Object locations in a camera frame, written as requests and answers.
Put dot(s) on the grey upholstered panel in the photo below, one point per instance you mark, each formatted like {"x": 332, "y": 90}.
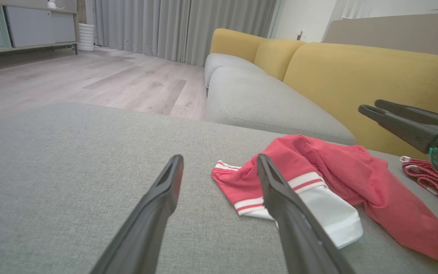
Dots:
{"x": 401, "y": 34}

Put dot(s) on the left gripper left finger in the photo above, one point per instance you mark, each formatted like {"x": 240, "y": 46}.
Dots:
{"x": 143, "y": 228}

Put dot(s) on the small white object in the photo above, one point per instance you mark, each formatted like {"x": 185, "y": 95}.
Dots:
{"x": 51, "y": 3}

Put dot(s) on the large grey sofa seat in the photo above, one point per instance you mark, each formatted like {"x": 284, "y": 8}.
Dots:
{"x": 70, "y": 171}

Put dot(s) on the yellow sofa back cushion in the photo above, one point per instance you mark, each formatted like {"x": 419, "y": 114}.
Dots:
{"x": 356, "y": 83}
{"x": 234, "y": 43}
{"x": 276, "y": 57}

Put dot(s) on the grey curtain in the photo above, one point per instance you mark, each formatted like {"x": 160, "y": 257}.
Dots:
{"x": 173, "y": 26}

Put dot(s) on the grey sofa seat cushion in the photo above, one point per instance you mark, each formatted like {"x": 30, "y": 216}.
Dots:
{"x": 261, "y": 102}
{"x": 226, "y": 62}

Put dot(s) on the red white basketball jersey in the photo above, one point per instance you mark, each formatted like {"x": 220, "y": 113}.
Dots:
{"x": 356, "y": 171}

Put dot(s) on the red shorts white trim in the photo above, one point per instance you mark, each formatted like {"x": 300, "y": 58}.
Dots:
{"x": 432, "y": 179}

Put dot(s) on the grey and green sideboard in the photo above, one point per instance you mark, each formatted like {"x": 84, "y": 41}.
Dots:
{"x": 32, "y": 26}

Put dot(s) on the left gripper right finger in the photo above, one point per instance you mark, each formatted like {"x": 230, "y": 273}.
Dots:
{"x": 299, "y": 232}

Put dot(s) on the white ribbed cylinder appliance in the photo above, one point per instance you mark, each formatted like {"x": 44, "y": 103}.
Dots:
{"x": 86, "y": 37}

